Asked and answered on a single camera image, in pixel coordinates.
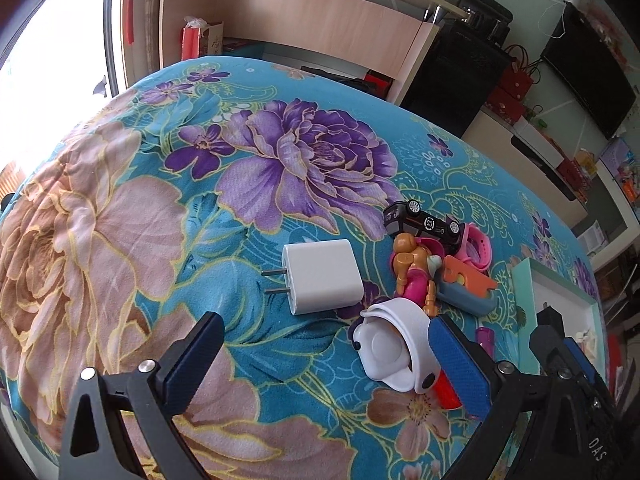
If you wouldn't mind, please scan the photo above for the black power adapter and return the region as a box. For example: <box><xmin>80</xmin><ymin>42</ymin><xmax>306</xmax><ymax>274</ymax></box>
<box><xmin>536</xmin><ymin>304</ymin><xmax>565</xmax><ymax>337</ymax></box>

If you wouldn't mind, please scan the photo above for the black water dispenser cabinet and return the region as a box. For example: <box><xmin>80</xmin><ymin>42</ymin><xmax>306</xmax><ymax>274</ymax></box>
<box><xmin>401</xmin><ymin>0</ymin><xmax>513</xmax><ymax>138</ymax></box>

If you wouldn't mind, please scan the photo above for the purple lighter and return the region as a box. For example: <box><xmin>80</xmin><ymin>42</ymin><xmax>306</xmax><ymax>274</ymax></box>
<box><xmin>475</xmin><ymin>326</ymin><xmax>495</xmax><ymax>359</ymax></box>

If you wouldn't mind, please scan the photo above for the white power adapter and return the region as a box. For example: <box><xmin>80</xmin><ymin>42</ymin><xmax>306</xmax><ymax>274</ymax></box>
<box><xmin>262</xmin><ymin>240</ymin><xmax>364</xmax><ymax>315</ymax></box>

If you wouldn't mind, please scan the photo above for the floral blue tablecloth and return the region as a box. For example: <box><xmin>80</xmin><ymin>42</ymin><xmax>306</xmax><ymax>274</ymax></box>
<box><xmin>1</xmin><ymin>58</ymin><xmax>597</xmax><ymax>479</ymax></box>

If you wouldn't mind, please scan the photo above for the wooden bar counter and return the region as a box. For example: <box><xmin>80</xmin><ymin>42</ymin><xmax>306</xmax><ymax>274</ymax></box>
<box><xmin>158</xmin><ymin>0</ymin><xmax>469</xmax><ymax>104</ymax></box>

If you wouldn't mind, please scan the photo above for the red hanging knot ornament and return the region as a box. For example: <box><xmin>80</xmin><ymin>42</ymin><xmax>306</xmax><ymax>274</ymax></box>
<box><xmin>124</xmin><ymin>0</ymin><xmax>134</xmax><ymax>46</ymax></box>

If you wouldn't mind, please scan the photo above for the red paper bag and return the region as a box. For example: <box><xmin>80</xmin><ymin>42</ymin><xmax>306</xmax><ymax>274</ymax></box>
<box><xmin>181</xmin><ymin>16</ymin><xmax>209</xmax><ymax>61</ymax></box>

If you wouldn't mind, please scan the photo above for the cream plastic hair claw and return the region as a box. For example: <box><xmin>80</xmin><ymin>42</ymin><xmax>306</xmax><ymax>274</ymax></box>
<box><xmin>575</xmin><ymin>328</ymin><xmax>597</xmax><ymax>360</ymax></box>

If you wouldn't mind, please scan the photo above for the red gift box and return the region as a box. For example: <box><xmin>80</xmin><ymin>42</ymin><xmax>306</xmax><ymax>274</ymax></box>
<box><xmin>485</xmin><ymin>87</ymin><xmax>526</xmax><ymax>125</ymax></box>

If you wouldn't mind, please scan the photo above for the white smart watch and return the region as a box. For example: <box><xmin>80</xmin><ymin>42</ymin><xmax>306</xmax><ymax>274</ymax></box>
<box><xmin>350</xmin><ymin>297</ymin><xmax>440</xmax><ymax>394</ymax></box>

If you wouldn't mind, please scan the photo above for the white flat box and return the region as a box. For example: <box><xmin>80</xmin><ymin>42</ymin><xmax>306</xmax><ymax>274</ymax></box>
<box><xmin>513</xmin><ymin>117</ymin><xmax>564</xmax><ymax>169</ymax></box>

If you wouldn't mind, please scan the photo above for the red white glue bottle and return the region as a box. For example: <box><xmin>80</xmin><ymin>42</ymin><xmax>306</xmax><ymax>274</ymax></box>
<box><xmin>433</xmin><ymin>370</ymin><xmax>462</xmax><ymax>410</ymax></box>

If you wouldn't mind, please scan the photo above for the white desk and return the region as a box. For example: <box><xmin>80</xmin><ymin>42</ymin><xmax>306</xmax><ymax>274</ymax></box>
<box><xmin>572</xmin><ymin>160</ymin><xmax>639</xmax><ymax>272</ymax></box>

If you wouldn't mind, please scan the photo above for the blue orange toy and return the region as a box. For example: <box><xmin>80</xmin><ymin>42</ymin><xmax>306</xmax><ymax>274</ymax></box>
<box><xmin>436</xmin><ymin>255</ymin><xmax>498</xmax><ymax>316</ymax></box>

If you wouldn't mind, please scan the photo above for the brown pink puppy toy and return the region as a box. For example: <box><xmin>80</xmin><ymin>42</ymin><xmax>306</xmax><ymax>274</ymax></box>
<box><xmin>390</xmin><ymin>233</ymin><xmax>445</xmax><ymax>318</ymax></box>

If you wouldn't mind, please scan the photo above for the white tv cabinet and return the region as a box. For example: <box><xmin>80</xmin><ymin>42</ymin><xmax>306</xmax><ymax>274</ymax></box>
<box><xmin>462</xmin><ymin>110</ymin><xmax>588</xmax><ymax>228</ymax></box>

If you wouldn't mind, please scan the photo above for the black toy car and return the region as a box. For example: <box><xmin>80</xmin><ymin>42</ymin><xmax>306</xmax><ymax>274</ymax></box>
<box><xmin>383</xmin><ymin>200</ymin><xmax>464</xmax><ymax>254</ymax></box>

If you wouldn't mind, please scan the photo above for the pink smart watch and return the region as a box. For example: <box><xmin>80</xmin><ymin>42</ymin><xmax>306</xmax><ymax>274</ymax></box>
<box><xmin>454</xmin><ymin>222</ymin><xmax>492</xmax><ymax>272</ymax></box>

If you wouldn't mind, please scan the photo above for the teal cardboard box tray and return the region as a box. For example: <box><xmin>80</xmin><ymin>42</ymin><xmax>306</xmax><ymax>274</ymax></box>
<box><xmin>511</xmin><ymin>258</ymin><xmax>608</xmax><ymax>380</ymax></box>

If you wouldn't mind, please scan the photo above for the red handbag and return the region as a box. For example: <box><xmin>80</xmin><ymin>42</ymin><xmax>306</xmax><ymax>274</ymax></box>
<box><xmin>499</xmin><ymin>44</ymin><xmax>534</xmax><ymax>102</ymax></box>

